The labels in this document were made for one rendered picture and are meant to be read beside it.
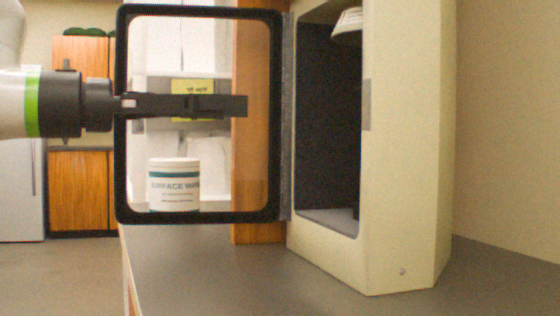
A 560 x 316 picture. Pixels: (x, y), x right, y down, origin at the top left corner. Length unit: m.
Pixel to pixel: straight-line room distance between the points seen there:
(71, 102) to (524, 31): 0.83
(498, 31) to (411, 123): 0.48
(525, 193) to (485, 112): 0.20
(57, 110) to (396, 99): 0.44
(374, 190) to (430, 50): 0.21
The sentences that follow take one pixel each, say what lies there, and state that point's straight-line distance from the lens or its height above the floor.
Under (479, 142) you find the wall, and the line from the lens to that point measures 1.17.
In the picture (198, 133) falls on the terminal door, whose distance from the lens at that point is 0.94.
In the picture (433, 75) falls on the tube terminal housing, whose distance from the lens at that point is 0.75.
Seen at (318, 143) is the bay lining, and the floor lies 1.14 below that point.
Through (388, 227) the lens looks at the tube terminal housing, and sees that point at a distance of 0.72.
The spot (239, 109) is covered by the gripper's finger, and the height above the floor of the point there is 1.19.
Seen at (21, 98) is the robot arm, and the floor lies 1.20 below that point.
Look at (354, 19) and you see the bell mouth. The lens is 0.81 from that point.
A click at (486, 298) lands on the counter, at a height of 0.94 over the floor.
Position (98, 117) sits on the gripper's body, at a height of 1.18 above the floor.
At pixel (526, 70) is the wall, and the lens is 1.08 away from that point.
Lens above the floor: 1.16
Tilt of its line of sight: 3 degrees down
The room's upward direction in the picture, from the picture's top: 1 degrees clockwise
